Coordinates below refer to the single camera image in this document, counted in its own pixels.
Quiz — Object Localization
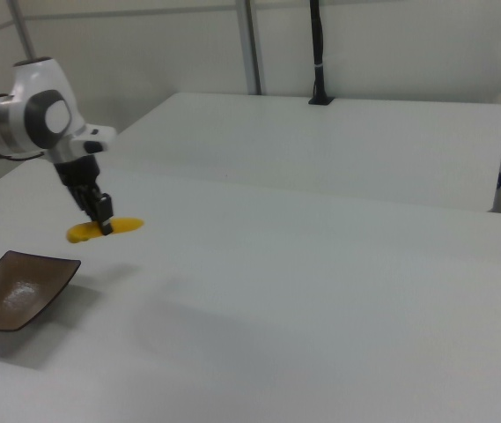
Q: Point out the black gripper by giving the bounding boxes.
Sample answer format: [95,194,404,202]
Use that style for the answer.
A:
[53,154,114,236]

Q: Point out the yellow banana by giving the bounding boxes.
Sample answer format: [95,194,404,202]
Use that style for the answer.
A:
[65,216,145,244]

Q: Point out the brown square ceramic plate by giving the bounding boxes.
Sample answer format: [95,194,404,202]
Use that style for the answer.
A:
[0,249,82,333]

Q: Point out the black camera stand pole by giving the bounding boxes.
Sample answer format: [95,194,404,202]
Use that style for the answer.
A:
[307,0,337,108]

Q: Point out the grey metal partition post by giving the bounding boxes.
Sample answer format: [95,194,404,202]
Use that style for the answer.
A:
[235,0,263,96]
[6,0,36,63]

